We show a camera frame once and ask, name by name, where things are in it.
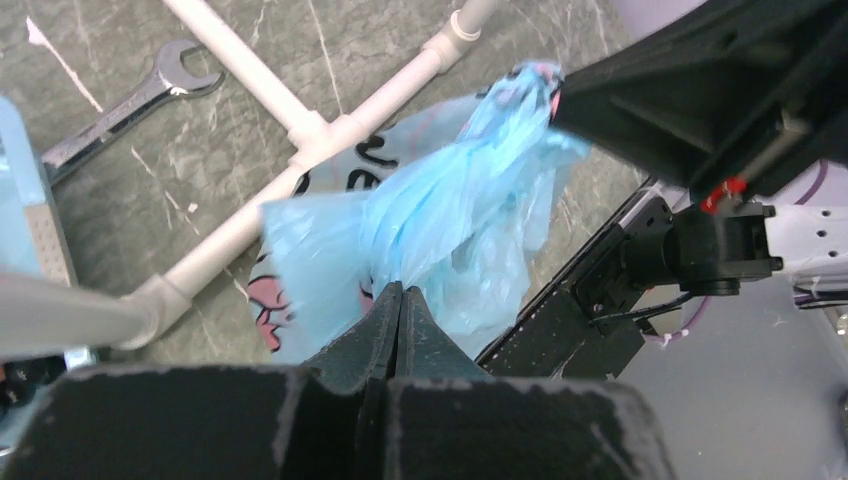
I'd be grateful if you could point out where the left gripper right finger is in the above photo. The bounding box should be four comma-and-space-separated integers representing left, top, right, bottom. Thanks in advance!
396, 287, 490, 381

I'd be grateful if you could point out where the white pvc pipe frame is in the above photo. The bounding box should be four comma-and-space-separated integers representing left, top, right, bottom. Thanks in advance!
1, 1, 460, 363

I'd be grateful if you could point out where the silver steel wrench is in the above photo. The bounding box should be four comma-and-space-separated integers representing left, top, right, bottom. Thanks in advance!
41, 39, 224, 186

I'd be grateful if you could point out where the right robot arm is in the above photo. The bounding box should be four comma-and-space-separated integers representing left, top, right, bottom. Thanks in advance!
552, 1, 847, 296

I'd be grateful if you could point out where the light blue plastic bag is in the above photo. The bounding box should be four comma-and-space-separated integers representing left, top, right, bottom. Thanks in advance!
248, 61, 590, 365

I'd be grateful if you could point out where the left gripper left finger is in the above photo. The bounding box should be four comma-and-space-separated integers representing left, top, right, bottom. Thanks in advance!
303, 282, 403, 391

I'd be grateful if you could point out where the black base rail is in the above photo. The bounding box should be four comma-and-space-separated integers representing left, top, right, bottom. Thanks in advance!
477, 179, 672, 379

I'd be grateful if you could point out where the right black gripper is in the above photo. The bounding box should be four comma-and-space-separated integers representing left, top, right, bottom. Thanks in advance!
552, 1, 847, 199

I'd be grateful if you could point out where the light blue plastic basket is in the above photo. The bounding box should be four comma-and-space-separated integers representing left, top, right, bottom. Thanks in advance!
1, 97, 77, 286

